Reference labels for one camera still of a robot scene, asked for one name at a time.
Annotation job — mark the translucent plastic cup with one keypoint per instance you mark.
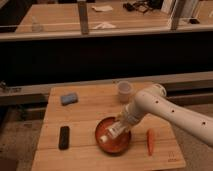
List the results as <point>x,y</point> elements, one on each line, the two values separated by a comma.
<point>125,90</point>

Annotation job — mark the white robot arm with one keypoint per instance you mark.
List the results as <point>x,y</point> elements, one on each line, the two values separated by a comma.
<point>153,100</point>

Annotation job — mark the white paper far table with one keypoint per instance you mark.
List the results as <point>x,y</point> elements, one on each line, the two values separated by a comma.
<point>104,8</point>

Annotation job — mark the metal post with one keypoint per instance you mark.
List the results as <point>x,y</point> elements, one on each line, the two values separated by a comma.
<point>176,14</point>
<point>83,17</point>

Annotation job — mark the right metal post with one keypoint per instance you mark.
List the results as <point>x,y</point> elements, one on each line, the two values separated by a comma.
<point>176,14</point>

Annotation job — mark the black remote control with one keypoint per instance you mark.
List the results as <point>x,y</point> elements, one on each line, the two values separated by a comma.
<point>64,138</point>

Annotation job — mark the red ceramic bowl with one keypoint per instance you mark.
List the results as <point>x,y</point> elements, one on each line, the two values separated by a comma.
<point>108,145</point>

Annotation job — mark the metal clamp at left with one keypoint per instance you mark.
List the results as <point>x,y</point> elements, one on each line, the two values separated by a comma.
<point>5,89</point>

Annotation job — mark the white paper near rail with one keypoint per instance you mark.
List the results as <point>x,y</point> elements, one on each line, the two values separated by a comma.
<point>104,25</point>

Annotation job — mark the white plastic bottle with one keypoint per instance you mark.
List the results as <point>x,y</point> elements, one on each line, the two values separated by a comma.
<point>113,131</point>

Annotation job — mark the left metal post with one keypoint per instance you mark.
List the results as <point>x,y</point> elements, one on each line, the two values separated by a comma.
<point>83,17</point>

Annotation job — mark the small black device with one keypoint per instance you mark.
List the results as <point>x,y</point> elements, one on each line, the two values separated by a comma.
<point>194,21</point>

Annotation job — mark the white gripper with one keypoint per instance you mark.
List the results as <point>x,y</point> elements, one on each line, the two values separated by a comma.
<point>130,116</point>

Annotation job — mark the orange carrot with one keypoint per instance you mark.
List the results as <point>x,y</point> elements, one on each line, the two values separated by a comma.
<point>150,141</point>

